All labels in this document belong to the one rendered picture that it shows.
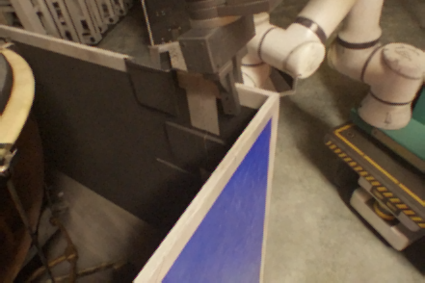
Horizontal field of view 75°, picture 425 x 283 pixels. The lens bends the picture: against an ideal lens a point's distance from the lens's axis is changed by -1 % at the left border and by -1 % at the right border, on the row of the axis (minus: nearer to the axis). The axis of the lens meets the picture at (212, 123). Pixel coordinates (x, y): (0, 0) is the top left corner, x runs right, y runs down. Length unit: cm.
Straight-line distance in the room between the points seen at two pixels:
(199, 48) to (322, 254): 113
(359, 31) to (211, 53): 88
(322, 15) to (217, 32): 35
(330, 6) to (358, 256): 103
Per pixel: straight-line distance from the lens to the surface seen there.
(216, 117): 51
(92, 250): 126
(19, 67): 69
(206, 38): 36
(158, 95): 56
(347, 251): 140
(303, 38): 66
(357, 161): 126
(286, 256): 133
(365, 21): 117
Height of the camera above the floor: 121
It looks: 41 degrees down
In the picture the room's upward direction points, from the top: 6 degrees counter-clockwise
